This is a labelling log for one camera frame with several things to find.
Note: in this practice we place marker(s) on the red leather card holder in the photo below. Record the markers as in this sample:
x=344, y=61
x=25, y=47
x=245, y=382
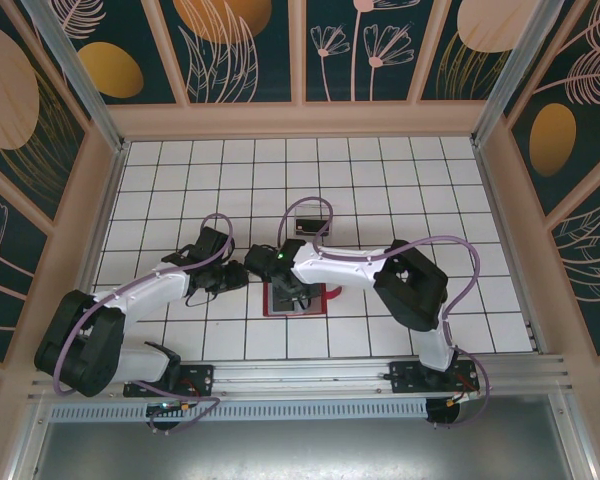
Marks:
x=319, y=302

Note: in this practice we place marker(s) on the black credit card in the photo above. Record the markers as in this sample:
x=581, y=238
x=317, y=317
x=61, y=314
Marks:
x=311, y=223

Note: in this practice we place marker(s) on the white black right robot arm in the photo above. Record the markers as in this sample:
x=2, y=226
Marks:
x=340, y=265

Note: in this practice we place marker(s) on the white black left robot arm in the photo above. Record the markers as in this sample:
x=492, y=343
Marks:
x=145, y=295

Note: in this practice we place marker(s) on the clear acrylic card stand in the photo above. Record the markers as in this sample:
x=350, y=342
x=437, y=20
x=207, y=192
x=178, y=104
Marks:
x=312, y=231

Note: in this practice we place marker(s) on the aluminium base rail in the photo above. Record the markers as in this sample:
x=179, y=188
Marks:
x=300, y=375

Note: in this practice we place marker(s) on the aluminium frame post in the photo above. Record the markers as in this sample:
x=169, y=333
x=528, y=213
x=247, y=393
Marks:
x=520, y=75
x=75, y=75

